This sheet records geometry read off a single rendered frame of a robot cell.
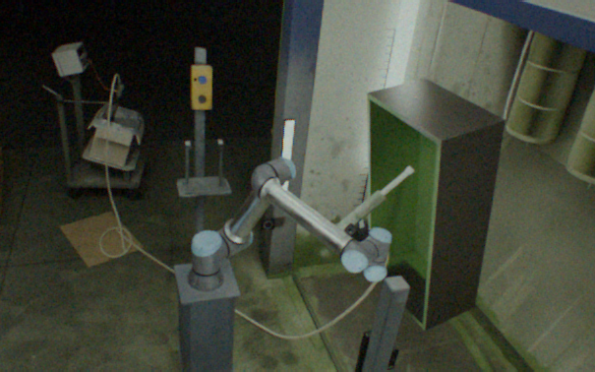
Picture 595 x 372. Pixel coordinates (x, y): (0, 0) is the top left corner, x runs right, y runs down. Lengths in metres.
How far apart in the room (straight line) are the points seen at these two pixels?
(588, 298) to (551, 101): 1.22
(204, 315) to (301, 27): 1.67
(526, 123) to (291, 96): 1.54
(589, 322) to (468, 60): 1.78
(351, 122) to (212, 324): 1.52
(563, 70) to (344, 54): 1.34
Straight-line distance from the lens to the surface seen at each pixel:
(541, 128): 3.54
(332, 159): 3.33
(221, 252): 2.59
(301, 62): 2.99
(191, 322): 2.73
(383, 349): 1.38
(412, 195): 3.11
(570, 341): 3.39
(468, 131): 2.24
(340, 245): 1.92
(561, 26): 1.28
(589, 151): 3.17
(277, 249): 3.58
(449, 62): 3.48
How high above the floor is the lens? 2.42
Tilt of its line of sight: 29 degrees down
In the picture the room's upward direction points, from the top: 7 degrees clockwise
